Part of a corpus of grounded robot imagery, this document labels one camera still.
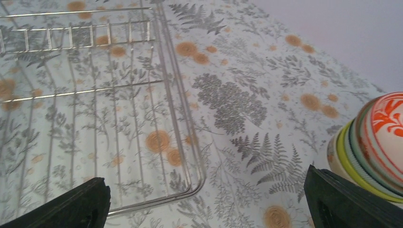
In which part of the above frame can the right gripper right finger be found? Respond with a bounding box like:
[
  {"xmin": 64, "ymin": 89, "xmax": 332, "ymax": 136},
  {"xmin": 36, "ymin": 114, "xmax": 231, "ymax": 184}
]
[{"xmin": 304, "ymin": 165, "xmax": 403, "ymax": 228}]

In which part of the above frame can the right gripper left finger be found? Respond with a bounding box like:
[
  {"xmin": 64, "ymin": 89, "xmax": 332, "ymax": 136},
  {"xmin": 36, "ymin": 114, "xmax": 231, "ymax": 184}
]
[{"xmin": 1, "ymin": 177, "xmax": 111, "ymax": 228}]

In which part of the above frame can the yellow green bowl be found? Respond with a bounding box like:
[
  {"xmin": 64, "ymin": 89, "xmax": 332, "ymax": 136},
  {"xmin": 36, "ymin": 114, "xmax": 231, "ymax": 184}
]
[{"xmin": 335, "ymin": 121, "xmax": 403, "ymax": 204}]

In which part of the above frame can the red patterned white bowl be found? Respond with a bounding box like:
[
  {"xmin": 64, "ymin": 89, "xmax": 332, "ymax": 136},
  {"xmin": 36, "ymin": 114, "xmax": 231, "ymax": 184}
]
[{"xmin": 360, "ymin": 92, "xmax": 403, "ymax": 188}]

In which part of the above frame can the wire dish rack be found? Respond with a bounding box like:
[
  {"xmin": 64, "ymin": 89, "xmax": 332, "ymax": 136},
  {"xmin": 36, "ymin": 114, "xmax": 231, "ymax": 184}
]
[{"xmin": 0, "ymin": 1, "xmax": 206, "ymax": 223}]

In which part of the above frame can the floral tablecloth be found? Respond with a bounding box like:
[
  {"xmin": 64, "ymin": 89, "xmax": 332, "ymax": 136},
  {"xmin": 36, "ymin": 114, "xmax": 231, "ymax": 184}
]
[{"xmin": 0, "ymin": 0, "xmax": 383, "ymax": 228}]

